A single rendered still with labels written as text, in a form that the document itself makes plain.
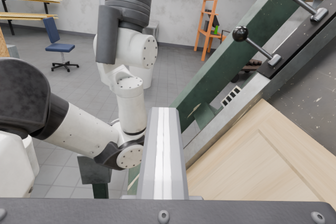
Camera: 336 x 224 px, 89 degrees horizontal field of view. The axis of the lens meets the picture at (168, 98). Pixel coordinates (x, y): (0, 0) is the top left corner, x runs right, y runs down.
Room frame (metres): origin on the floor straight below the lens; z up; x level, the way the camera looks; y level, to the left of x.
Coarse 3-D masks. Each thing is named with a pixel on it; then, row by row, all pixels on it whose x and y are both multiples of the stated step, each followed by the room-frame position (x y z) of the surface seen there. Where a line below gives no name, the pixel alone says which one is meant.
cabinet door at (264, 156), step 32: (256, 128) 0.33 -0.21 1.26; (288, 128) 0.29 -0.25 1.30; (224, 160) 0.31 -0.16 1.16; (256, 160) 0.27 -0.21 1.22; (288, 160) 0.24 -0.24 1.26; (320, 160) 0.21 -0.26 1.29; (192, 192) 0.29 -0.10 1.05; (224, 192) 0.25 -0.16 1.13; (256, 192) 0.22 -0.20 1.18; (288, 192) 0.19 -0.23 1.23; (320, 192) 0.18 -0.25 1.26
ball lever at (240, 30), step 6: (234, 30) 0.45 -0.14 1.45; (240, 30) 0.43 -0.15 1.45; (246, 30) 0.44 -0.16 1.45; (234, 36) 0.44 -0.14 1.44; (240, 36) 0.43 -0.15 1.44; (246, 36) 0.44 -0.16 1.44; (252, 42) 0.43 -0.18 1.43; (258, 48) 0.43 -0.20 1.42; (264, 54) 0.42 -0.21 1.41; (270, 54) 0.42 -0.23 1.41; (276, 54) 0.42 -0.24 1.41; (270, 60) 0.41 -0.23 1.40; (276, 60) 0.41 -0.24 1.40
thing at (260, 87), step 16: (320, 32) 0.40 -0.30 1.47; (304, 48) 0.40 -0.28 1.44; (320, 48) 0.41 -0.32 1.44; (288, 64) 0.40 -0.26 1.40; (304, 64) 0.40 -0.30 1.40; (256, 80) 0.42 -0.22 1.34; (272, 80) 0.39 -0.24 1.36; (240, 96) 0.41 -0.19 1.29; (256, 96) 0.39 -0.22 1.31; (224, 112) 0.41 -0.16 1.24; (240, 112) 0.38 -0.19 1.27; (208, 128) 0.40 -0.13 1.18; (224, 128) 0.37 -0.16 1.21; (192, 144) 0.39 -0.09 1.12; (208, 144) 0.37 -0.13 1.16; (192, 160) 0.36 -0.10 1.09
